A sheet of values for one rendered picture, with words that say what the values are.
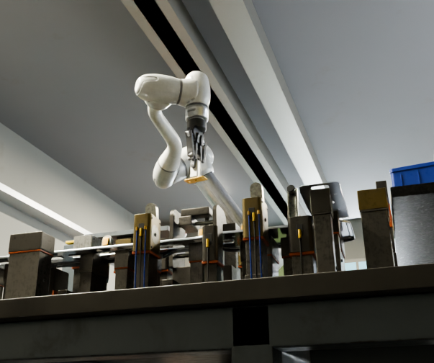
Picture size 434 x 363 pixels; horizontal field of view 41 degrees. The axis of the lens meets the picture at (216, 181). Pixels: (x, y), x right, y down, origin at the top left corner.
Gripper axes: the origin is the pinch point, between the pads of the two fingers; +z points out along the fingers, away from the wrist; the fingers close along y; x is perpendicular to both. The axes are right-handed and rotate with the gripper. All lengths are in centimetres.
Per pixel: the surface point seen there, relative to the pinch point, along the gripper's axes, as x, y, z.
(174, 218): -9.3, -0.7, 17.5
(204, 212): 1.8, -3.8, 16.2
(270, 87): -53, -196, -157
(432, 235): 77, -20, 32
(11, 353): 6, 82, 74
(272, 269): 34, 10, 44
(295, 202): 35.0, -9.5, 16.1
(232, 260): 10.7, -8.5, 34.1
